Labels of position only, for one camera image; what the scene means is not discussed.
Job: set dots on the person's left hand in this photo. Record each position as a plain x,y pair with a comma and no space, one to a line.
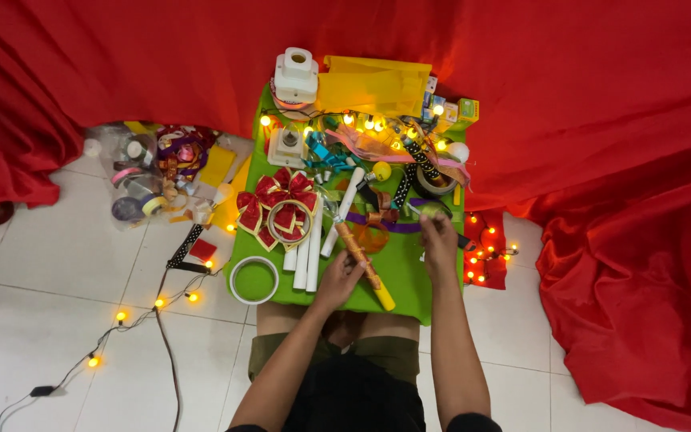
336,282

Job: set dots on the person's right hand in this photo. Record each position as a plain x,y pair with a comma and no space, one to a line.
440,246

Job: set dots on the yellow tube with orange ribbon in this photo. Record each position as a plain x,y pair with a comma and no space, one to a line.
364,267

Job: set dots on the green ribbon roll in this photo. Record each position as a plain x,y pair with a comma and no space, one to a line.
434,207

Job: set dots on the white paper tube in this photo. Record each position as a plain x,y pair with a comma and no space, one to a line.
290,259
344,207
302,267
315,252

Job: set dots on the green table cover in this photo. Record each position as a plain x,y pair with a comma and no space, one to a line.
399,270

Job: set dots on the purple ribbon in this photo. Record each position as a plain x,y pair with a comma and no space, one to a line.
390,226

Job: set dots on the orange sheer ribbon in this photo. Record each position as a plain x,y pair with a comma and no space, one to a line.
374,237

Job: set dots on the grey tape roll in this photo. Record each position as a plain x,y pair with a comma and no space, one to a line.
435,185

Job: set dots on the person's legs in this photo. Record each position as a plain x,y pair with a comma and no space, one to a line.
279,318

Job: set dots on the clear tape roll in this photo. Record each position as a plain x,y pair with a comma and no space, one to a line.
273,231

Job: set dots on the black polka dot ribbon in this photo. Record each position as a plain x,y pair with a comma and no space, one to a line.
422,159

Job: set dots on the person's olive shorts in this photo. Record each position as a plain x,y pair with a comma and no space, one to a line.
393,357

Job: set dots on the yellow round bulb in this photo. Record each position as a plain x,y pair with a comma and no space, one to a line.
382,171

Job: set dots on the white round bulb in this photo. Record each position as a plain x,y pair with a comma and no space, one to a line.
459,151

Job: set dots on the white double-sided tape roll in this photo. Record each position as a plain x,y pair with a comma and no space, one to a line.
234,282

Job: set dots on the red gold-edged ribbon bow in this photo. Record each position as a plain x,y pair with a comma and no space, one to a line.
273,201

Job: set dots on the person's black shirt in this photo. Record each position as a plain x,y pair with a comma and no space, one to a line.
354,396

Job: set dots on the pink sheer ribbon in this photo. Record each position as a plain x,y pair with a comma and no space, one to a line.
375,149

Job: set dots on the blue ribbon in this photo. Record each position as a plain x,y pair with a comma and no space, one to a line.
326,153

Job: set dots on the red felt piece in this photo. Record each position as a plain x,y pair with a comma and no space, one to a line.
203,249

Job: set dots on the group of small bulb boxes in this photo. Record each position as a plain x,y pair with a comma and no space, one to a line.
450,108

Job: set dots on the white holder with clear bulb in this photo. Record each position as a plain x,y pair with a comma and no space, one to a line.
286,147

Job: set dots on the white bulb with socket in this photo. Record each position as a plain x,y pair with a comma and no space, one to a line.
216,201

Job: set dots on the black polka dot ribbon strip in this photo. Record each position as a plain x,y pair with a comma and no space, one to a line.
185,246

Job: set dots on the yellow felt sheet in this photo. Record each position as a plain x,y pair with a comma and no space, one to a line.
217,165

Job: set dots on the red cloth backdrop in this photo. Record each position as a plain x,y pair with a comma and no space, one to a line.
591,120

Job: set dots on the white lamp holder with hole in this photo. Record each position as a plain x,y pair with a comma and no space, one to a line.
295,79

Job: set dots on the plastic bag of ribbon rolls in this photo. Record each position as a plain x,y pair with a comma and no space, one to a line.
141,174

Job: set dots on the black power adapter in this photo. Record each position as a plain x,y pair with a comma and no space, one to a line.
41,390

